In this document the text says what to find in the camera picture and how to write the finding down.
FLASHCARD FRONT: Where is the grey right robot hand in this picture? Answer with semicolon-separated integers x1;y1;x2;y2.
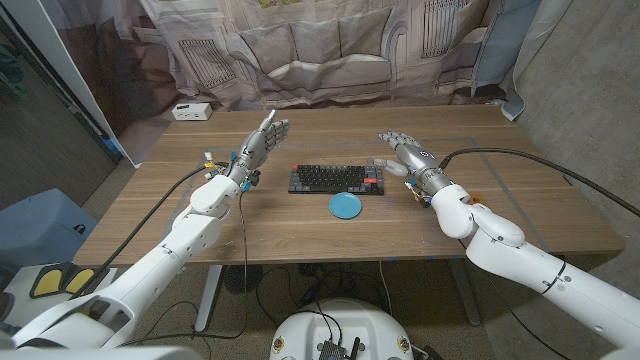
369;130;454;199

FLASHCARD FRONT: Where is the printed sofa backdrop cloth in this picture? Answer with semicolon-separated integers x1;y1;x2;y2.
39;0;546;169

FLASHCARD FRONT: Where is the yellow black foot pedal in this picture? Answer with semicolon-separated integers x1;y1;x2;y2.
64;268;109;297
29;263;69;300

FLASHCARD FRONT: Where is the blue plastic bin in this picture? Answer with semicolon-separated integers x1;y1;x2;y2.
0;188;99;274

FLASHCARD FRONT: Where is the white partition panel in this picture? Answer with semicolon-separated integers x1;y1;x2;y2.
0;0;142;169

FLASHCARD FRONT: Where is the white pedal base plate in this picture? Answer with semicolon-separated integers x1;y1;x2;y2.
2;264;124;329

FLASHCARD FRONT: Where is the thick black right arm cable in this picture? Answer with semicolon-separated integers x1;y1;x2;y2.
438;147;640;219

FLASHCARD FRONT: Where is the black electronics box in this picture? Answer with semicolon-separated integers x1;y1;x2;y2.
318;339;347;360

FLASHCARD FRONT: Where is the white power box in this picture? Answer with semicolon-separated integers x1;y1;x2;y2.
171;102;213;122

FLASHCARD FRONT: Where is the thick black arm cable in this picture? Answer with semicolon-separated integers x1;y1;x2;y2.
72;164;231;299
438;147;640;219

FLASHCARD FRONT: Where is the grey table leg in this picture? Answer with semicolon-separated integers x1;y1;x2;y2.
447;259;482;326

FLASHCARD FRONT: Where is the thin black left wrist cable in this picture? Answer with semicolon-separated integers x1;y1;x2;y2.
119;190;250;347

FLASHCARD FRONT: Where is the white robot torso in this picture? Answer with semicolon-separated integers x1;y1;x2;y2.
269;298;415;360

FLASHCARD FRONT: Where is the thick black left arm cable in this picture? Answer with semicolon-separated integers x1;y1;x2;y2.
72;164;231;299

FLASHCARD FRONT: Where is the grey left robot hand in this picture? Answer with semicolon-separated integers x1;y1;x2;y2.
224;109;291;192

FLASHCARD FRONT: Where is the black mechanical keyboard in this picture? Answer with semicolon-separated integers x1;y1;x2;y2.
287;164;386;196

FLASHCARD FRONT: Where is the white floor cable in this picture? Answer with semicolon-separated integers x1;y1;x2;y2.
378;261;394;316

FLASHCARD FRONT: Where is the white table leg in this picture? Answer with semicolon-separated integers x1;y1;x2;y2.
193;264;224;332

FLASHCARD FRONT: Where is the black round floor fan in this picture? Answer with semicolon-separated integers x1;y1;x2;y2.
223;263;264;295

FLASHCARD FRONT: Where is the white cloth sheet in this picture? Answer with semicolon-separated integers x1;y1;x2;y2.
499;0;574;122

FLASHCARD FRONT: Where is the blue round coaster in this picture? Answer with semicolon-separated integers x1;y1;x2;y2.
328;191;363;220

